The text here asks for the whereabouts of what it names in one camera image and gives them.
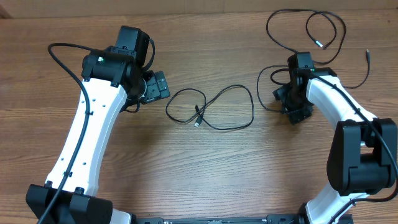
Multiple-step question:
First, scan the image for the long black usb cable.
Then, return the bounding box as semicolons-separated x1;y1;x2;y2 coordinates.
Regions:
266;8;348;66

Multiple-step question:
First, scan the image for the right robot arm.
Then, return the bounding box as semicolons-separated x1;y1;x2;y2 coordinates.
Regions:
274;52;397;223

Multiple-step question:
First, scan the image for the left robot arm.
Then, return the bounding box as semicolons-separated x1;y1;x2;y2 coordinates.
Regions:
25;26;170;223

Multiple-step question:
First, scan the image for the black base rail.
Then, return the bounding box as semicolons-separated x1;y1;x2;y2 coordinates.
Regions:
127;213;354;224

